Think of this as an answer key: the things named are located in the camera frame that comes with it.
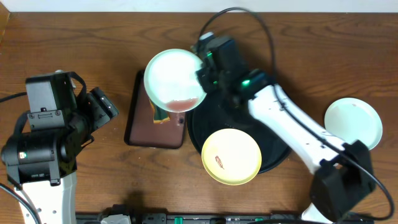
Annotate mint green plate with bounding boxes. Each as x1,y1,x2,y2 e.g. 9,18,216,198
144,49,206,113
324,98,383,150

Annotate orange green scrub sponge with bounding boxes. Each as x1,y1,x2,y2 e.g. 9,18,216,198
149,100,170,124

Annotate yellow plate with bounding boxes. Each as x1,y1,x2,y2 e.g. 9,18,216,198
201,128,262,185

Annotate mint green plate top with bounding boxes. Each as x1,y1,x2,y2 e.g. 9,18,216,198
324,98,383,150

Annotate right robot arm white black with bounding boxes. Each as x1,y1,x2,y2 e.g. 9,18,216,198
197,54,377,222

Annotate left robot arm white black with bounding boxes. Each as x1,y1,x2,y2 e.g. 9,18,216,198
1,87,119,223

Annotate round black serving tray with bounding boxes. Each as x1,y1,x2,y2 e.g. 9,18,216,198
186,93,291,174

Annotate black rectangular tray brown liquid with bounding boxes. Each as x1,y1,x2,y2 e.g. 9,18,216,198
124,70,186,149

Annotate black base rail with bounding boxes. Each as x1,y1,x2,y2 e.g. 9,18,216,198
76,205,374,224

